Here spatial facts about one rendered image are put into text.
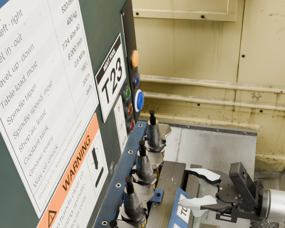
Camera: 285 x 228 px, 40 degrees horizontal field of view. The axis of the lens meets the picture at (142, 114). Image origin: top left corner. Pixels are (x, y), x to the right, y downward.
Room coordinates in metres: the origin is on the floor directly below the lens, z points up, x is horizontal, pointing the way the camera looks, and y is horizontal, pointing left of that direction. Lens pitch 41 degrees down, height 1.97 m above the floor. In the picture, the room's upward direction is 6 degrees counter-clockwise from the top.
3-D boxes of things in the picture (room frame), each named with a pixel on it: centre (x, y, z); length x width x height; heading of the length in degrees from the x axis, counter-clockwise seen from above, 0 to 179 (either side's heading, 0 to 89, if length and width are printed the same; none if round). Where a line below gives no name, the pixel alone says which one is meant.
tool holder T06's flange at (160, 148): (0.75, -0.02, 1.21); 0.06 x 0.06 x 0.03
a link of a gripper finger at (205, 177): (0.64, -0.14, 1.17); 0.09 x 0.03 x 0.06; 47
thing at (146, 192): (0.59, 0.03, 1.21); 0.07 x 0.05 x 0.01; 72
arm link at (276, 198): (0.54, -0.29, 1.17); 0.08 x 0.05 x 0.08; 162
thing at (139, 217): (0.54, 0.04, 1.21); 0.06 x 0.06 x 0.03
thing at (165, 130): (0.80, -0.04, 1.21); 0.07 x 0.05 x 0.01; 72
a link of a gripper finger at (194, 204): (0.55, -0.11, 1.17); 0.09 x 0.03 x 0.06; 96
